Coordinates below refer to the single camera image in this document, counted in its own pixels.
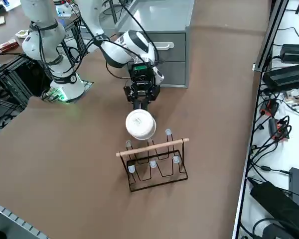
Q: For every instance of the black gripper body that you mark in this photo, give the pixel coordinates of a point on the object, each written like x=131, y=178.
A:
x=142, y=87

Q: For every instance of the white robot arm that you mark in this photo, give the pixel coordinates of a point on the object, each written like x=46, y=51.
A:
x=129, y=47

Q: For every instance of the gray metal cabinet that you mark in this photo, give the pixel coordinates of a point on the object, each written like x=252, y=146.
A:
x=169, y=15

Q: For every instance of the red and black plug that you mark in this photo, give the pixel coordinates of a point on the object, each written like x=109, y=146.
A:
x=270, y=107

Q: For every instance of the small printed box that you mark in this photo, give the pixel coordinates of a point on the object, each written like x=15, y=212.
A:
x=21, y=34

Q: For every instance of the orange and black adapter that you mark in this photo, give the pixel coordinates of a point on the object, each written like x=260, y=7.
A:
x=276, y=129

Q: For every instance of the long black power adapter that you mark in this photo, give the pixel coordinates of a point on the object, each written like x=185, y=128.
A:
x=286, y=77

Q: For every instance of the red flat box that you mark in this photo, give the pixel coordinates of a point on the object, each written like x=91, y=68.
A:
x=5, y=46

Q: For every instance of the large black power adapter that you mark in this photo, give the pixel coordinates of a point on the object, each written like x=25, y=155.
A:
x=276, y=206

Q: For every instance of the dark aluminum frame rail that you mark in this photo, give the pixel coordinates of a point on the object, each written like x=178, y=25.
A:
x=267, y=42

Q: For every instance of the gray ribbed rail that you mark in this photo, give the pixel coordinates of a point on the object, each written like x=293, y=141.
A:
x=5, y=214

